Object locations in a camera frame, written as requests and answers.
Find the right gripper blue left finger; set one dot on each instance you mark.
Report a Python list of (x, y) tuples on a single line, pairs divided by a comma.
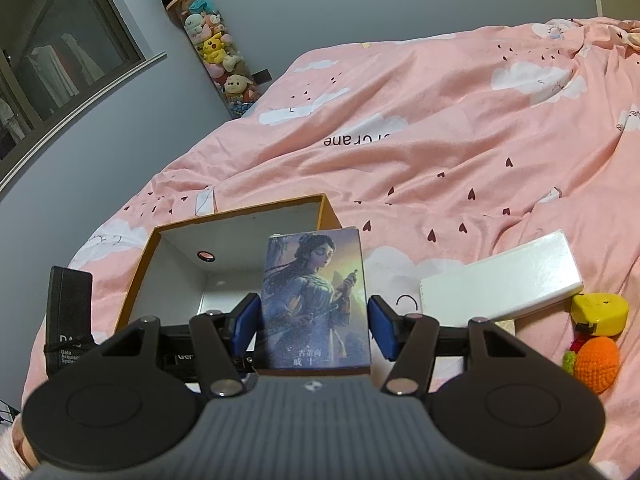
[(241, 324)]

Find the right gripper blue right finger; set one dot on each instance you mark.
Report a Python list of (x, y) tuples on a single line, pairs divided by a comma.
[(389, 329)]

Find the person's left hand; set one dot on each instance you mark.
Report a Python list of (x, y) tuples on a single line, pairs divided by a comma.
[(17, 457)]

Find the large orange storage box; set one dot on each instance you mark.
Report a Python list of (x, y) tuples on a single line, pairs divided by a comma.
[(212, 262)]

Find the long white box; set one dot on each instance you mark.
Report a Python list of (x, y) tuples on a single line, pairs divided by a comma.
[(521, 281)]

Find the pink cloud duvet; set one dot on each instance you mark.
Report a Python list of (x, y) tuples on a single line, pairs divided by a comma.
[(441, 152)]

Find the orange crochet tangerine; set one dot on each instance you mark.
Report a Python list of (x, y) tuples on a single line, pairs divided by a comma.
[(595, 362)]

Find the yellow tape measure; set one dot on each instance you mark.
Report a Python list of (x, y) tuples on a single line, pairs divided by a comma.
[(600, 313)]

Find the clear tube of plush toys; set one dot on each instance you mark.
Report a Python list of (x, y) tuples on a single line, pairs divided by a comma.
[(221, 58)]

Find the black wall socket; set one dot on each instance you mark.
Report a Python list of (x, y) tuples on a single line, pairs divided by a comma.
[(262, 77)]

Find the window with grey frame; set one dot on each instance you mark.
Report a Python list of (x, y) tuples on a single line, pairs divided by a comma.
[(59, 58)]

